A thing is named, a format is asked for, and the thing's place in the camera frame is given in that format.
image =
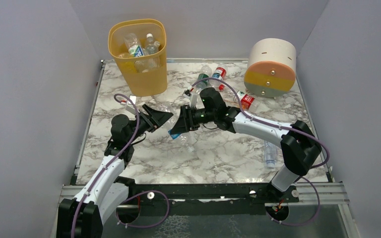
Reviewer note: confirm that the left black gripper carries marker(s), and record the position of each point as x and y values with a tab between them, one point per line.
145	118

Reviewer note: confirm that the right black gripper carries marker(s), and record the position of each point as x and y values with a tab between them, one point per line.
190	117

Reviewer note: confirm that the yellow juice bottle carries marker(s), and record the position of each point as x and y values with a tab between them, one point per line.
124	64

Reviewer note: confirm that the clear unlabeled bottle white cap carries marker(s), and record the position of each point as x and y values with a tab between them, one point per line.
151	44

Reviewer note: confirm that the small clear bottle blue cap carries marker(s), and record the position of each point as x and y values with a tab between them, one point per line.
270	154

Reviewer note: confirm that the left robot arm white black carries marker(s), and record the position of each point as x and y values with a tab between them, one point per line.
84	215

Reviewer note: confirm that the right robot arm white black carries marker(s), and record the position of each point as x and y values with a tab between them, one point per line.
299	147

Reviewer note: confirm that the yellow plastic mesh bin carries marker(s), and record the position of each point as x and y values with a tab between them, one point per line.
151	70

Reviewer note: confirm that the clear bottle dark green label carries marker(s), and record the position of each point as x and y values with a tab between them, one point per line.
204	73

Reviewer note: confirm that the clear bottle red blue label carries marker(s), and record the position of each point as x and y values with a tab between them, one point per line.
219	73

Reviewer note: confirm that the clear bottle red white label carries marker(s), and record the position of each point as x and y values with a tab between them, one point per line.
248	102

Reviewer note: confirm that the white cylindrical container orange lid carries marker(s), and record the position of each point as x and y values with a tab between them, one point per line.
271	70

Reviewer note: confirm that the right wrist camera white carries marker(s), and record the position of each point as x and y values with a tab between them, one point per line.
192	97

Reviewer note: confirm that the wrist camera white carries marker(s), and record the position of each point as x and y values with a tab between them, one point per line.
128	104
192	97

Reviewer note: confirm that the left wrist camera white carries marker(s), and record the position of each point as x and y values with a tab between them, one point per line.
128	104

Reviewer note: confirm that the black aluminium base frame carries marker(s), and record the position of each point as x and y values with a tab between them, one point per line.
272	202

